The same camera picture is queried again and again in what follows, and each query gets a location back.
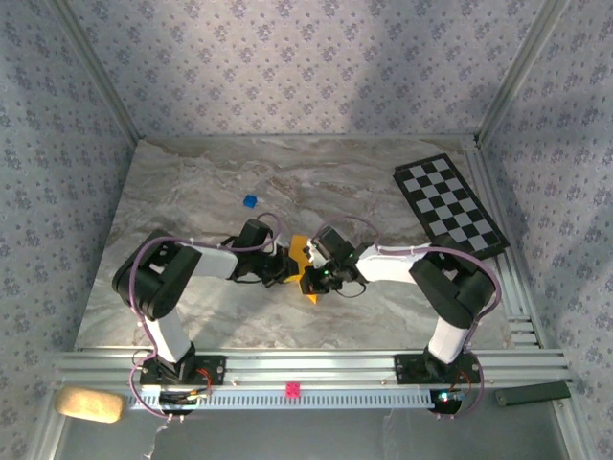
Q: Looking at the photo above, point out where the orange paper sheet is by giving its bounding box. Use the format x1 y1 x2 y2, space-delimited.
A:
285 234 320 306

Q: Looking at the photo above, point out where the black white checkerboard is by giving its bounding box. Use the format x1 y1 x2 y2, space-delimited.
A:
392 152 511 258

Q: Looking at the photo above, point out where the tan sponge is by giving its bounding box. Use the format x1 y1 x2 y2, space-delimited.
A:
54 385 126 425

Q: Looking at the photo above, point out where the black flat bar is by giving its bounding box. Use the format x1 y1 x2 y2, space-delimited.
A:
494 381 573 408

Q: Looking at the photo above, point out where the long aluminium mounting rail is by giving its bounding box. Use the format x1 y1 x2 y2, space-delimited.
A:
50 348 574 390

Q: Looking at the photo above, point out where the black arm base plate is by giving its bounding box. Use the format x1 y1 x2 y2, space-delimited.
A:
394 353 483 386
139 355 227 386

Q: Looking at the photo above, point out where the white slotted cable duct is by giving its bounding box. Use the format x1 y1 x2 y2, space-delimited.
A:
127 387 435 411

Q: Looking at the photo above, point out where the small circuit board with wires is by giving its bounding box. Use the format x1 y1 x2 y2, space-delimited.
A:
429 388 468 407
158 390 213 408

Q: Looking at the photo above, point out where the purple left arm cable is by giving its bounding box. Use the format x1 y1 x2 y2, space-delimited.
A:
125 212 284 424

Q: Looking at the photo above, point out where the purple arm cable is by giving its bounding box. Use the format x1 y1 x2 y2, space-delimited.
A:
318 215 503 423
125 212 284 424

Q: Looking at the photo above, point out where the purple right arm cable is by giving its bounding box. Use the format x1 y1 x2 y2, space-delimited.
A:
318 215 503 423

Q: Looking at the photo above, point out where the aluminium frame post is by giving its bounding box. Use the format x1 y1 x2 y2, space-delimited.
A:
475 0 572 145
50 0 145 143

